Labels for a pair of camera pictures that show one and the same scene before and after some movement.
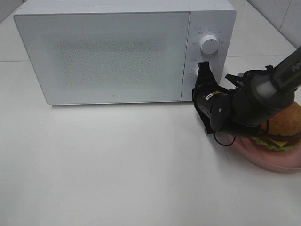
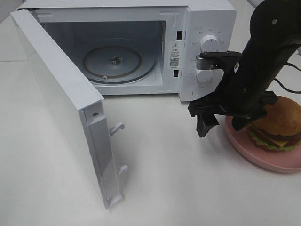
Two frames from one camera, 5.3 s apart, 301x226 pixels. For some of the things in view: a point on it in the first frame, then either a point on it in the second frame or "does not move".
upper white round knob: [209, 44] does not move
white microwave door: [103, 58] -> [80, 105]
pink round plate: [287, 160] does not move
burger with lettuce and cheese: [281, 131] does not move
